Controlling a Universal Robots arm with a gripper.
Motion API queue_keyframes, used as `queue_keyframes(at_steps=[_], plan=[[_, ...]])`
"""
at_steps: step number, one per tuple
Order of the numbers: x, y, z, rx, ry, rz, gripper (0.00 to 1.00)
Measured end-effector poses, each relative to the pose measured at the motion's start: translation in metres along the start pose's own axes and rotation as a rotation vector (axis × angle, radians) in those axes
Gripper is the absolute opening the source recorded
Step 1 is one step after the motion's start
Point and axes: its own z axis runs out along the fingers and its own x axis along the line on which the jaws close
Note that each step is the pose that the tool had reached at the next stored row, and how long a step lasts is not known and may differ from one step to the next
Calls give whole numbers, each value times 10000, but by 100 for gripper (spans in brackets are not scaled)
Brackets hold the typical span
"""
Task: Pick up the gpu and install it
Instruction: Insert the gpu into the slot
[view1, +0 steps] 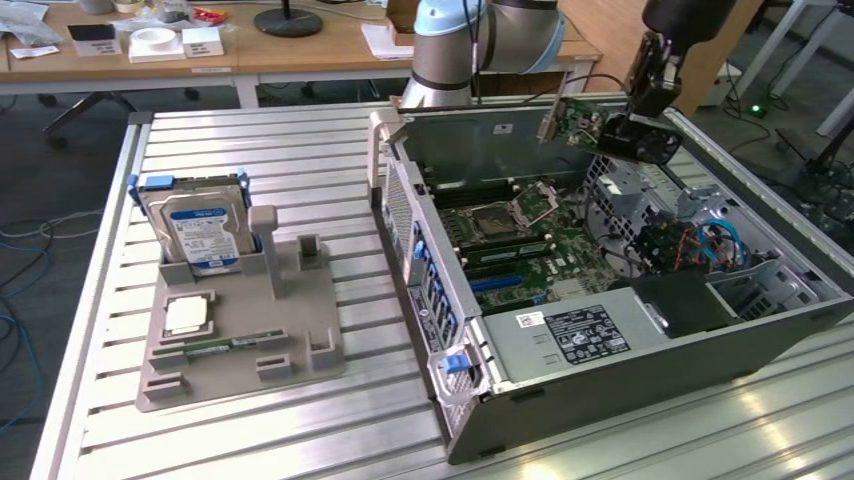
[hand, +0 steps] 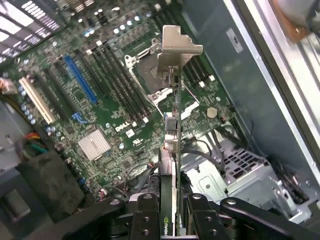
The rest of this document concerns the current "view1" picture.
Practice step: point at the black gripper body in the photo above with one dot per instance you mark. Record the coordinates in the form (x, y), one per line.
(687, 20)

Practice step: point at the black graphics card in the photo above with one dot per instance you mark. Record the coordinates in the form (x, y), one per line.
(640, 140)

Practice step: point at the white floor box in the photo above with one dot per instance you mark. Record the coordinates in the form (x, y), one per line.
(723, 90)

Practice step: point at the wooden cabinet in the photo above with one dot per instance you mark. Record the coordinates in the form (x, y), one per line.
(600, 40)

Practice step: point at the perforated metal drive cage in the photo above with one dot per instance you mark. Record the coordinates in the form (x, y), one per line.
(627, 195)

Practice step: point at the black equipment stand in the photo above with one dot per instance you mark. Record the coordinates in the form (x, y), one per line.
(827, 150)

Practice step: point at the metal socket cover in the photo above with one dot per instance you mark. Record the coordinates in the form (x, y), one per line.
(536, 200)

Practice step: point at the CPU socket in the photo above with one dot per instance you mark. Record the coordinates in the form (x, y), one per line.
(496, 220)

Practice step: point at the brown cardboard box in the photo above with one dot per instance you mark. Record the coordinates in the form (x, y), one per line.
(400, 15)

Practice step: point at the green motherboard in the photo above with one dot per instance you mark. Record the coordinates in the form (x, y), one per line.
(587, 270)

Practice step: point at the white paper stack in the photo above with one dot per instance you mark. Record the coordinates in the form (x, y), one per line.
(383, 45)

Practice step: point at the grey metal disk bay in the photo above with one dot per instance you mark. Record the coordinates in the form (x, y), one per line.
(767, 290)

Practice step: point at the blue expansion slot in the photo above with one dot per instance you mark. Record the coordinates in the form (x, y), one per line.
(496, 283)

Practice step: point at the wooden office desk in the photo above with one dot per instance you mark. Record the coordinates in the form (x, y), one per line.
(100, 67)
(320, 55)

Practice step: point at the black lamp base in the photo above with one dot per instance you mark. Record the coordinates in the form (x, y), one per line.
(287, 22)

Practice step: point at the grey power supply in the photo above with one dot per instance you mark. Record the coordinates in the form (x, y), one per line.
(534, 350)

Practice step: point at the open grey PC case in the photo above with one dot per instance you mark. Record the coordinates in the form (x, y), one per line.
(600, 390)

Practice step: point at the blue case latch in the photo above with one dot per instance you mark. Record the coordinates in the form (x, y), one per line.
(455, 364)

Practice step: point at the red small parts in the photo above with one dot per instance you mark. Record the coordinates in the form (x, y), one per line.
(207, 15)

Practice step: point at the white cube box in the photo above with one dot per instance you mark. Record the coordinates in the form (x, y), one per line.
(193, 45)

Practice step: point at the flat white box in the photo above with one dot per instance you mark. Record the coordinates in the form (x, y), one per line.
(156, 56)

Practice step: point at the white tape roll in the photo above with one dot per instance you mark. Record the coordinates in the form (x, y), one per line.
(153, 37)

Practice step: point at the hard disk with blue label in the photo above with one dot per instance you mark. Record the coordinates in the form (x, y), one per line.
(200, 235)

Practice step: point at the blue disk caddy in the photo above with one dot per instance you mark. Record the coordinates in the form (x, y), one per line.
(156, 181)

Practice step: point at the white labelled box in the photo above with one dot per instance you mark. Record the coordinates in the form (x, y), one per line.
(96, 47)

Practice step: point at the grey cup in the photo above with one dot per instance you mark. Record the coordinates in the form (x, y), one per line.
(93, 6)

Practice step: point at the grey parts rack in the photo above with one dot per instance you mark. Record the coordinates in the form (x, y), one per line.
(240, 360)

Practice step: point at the green RAM stick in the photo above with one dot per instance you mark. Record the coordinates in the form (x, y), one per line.
(220, 344)

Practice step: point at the black chair base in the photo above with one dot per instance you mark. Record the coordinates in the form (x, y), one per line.
(87, 107)

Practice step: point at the silver CPU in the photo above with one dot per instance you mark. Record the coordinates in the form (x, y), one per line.
(184, 316)

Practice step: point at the white card with red print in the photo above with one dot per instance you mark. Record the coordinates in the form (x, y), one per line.
(33, 51)

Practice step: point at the clear plastic bag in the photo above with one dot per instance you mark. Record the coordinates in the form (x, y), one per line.
(26, 25)

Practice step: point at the white desk frame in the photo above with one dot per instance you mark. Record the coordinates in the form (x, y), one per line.
(836, 117)

